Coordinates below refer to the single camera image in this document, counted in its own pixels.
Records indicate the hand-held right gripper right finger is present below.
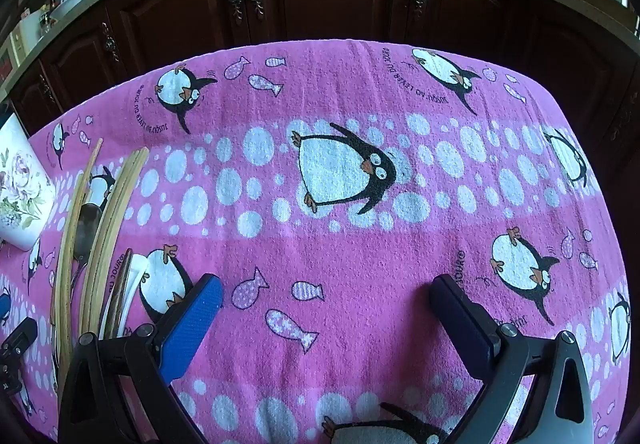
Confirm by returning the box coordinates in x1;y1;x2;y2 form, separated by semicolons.
429;273;596;444

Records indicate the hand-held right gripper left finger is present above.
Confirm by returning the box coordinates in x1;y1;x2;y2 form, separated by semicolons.
57;274;224;444

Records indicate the white plastic spoon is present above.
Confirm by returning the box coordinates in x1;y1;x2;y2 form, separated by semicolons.
100;254;151;340

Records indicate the white floral utensil holder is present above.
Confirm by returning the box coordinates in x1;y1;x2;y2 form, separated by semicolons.
0;114;57;252

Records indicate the metal spoon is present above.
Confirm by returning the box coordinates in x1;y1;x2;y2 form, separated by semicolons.
70;201;106;290

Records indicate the pink penguin print towel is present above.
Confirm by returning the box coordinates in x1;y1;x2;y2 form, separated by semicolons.
0;40;632;444

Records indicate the white bowl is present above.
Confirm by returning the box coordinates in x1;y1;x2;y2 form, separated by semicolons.
50;0;98;22

